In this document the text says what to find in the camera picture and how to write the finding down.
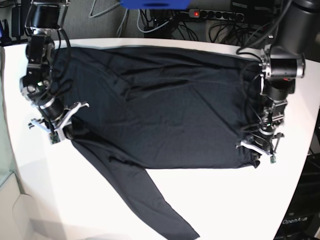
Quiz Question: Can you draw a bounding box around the blue box on shelf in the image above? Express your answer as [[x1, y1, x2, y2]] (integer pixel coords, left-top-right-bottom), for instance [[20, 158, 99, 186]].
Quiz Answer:
[[120, 0, 191, 10]]

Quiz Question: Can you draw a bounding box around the dark navy long-sleeve shirt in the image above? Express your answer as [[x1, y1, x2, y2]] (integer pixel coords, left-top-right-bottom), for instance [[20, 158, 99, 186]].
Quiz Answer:
[[62, 47, 257, 240]]

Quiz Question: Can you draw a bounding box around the black OpenArm computer case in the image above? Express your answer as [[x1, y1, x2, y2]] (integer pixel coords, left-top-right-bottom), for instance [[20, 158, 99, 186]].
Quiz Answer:
[[274, 153, 320, 240]]

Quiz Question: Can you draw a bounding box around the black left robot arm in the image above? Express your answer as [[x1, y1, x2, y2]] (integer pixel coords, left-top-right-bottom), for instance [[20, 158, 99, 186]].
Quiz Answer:
[[236, 0, 320, 164]]

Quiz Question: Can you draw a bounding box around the white power strip red switch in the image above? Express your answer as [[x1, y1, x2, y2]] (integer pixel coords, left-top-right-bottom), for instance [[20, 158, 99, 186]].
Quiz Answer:
[[187, 9, 245, 22]]

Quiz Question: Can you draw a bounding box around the grey cable on floor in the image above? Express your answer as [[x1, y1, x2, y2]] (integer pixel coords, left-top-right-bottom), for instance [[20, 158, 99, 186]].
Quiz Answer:
[[88, 0, 131, 38]]

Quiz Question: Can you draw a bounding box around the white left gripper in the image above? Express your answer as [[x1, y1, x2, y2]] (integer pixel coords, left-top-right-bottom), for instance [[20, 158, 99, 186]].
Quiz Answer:
[[236, 129, 285, 168]]

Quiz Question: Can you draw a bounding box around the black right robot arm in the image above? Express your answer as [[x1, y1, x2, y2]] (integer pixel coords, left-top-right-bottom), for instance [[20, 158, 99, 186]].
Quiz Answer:
[[19, 0, 90, 145]]

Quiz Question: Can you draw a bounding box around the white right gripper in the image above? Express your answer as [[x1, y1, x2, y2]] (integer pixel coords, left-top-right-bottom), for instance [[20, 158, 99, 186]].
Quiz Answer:
[[28, 101, 90, 145]]

